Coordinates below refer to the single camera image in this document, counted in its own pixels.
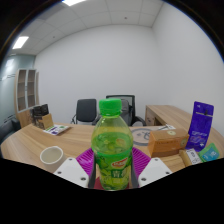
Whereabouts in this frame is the purple standing pouch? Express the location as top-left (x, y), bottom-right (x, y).
top-left (185, 101), bottom-right (215, 153)

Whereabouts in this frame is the long ceiling light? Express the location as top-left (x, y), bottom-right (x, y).
top-left (12, 35), bottom-right (30, 50)
top-left (61, 0), bottom-right (88, 7)

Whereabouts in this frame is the green drink bottle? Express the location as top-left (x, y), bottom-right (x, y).
top-left (90, 97), bottom-right (134, 192)

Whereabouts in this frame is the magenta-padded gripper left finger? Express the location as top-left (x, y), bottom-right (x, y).
top-left (53, 147), bottom-right (98, 189)

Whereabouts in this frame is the grey mesh-backed office chair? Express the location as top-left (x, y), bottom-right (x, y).
top-left (93, 94), bottom-right (147, 127)

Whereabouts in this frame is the orange-brown cardboard box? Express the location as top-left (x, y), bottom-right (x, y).
top-left (147, 128), bottom-right (190, 159)

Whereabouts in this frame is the dark sofa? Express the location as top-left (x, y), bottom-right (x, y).
top-left (0, 117), bottom-right (22, 144)

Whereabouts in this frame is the printed leaflet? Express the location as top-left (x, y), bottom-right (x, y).
top-left (43, 124), bottom-right (72, 136)

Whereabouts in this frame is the white and brown cup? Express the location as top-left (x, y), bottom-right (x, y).
top-left (39, 145), bottom-right (65, 174)

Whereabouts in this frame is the green folded cloth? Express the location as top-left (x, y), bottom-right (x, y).
top-left (197, 142), bottom-right (222, 163)

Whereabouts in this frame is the light blue flat packet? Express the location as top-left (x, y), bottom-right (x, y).
top-left (201, 145), bottom-right (220, 162)

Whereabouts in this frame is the black office chair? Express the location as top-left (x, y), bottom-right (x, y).
top-left (70, 98), bottom-right (98, 126)

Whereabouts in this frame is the dark brown box stack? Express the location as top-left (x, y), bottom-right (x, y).
top-left (29, 103), bottom-right (55, 130)

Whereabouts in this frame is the small tan packet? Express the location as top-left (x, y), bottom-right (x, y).
top-left (178, 148), bottom-right (204, 168)

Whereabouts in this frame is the white paper sheet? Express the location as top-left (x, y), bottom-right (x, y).
top-left (156, 124), bottom-right (177, 132)

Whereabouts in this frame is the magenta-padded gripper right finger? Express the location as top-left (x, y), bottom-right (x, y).
top-left (130, 146), bottom-right (173, 188)

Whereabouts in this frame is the wooden shelf unit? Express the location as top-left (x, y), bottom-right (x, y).
top-left (14, 68), bottom-right (40, 129)

